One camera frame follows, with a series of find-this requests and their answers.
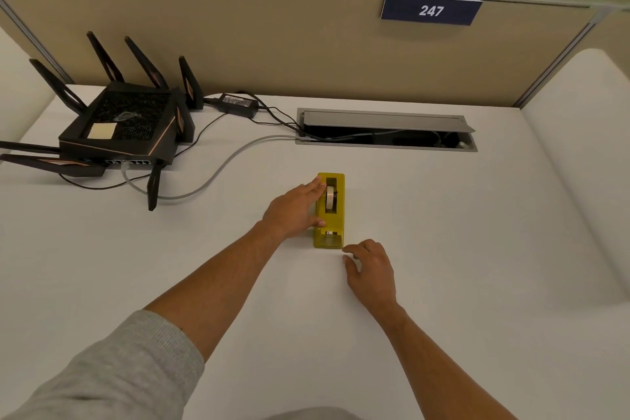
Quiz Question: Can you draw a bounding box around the grey network cable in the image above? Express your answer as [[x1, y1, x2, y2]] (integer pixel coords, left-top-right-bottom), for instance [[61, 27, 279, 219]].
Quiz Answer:
[[121, 135, 302, 201]]

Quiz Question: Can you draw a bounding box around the person's right hand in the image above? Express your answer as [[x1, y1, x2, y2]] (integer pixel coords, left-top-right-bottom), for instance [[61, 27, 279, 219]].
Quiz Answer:
[[342, 239, 398, 312]]

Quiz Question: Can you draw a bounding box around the beige desk partition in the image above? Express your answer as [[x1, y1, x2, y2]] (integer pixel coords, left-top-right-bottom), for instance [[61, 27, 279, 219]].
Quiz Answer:
[[0, 0, 630, 110]]

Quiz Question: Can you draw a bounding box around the person's left forearm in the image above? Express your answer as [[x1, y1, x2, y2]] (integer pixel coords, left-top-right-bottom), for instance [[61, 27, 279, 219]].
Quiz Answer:
[[145, 221, 287, 362]]

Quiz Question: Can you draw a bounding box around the black router with antennas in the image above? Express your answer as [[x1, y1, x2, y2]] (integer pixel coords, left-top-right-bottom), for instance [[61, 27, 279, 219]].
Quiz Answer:
[[0, 31, 205, 212]]

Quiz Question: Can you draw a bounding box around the yellow sticky note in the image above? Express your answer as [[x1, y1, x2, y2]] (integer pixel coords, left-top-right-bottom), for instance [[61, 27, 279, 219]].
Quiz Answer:
[[86, 122, 118, 140]]

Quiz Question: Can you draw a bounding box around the person's right forearm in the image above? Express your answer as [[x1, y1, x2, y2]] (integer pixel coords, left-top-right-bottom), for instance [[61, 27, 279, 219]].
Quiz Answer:
[[378, 303, 518, 420]]

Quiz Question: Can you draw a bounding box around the black power adapter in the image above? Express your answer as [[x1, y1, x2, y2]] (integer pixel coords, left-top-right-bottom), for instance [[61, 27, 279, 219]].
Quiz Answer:
[[217, 93, 260, 119]]

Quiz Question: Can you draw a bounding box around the blue number sign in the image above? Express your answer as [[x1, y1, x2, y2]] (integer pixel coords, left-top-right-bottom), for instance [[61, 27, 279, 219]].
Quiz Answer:
[[380, 0, 484, 27]]

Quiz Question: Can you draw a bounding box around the grey desk cable port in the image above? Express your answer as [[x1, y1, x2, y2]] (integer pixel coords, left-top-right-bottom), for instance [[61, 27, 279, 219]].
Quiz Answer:
[[295, 108, 478, 154]]

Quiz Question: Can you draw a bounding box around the grey shirt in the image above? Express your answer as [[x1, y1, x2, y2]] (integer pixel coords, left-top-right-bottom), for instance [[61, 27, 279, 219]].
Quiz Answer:
[[265, 406, 366, 420]]

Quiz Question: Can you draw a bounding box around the grey sweater sleeve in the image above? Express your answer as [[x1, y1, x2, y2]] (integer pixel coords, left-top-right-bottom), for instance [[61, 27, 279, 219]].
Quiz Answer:
[[0, 310, 205, 420]]

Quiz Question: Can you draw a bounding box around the person's left hand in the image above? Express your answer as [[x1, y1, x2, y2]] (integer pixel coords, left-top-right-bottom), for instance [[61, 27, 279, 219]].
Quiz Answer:
[[260, 177, 327, 242]]

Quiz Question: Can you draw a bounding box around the yellow tape dispenser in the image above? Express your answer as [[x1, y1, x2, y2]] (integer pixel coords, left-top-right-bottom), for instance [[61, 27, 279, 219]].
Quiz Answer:
[[313, 172, 346, 250]]

